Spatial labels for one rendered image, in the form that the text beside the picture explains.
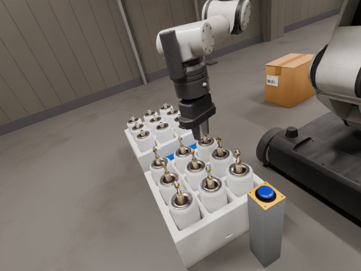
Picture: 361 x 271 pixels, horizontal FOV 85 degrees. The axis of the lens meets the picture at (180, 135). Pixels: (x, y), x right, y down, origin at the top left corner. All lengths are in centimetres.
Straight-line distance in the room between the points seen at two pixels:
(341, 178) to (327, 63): 39
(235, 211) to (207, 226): 11
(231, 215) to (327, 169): 39
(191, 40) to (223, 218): 56
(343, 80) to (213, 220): 55
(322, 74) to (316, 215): 54
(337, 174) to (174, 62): 68
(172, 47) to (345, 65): 46
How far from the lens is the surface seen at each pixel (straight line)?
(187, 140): 115
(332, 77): 71
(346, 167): 92
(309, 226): 95
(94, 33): 292
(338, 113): 92
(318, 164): 91
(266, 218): 60
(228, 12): 68
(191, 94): 48
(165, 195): 78
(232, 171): 75
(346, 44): 72
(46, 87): 299
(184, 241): 72
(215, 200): 71
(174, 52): 44
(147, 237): 97
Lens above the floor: 78
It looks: 31 degrees down
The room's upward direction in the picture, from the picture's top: 15 degrees counter-clockwise
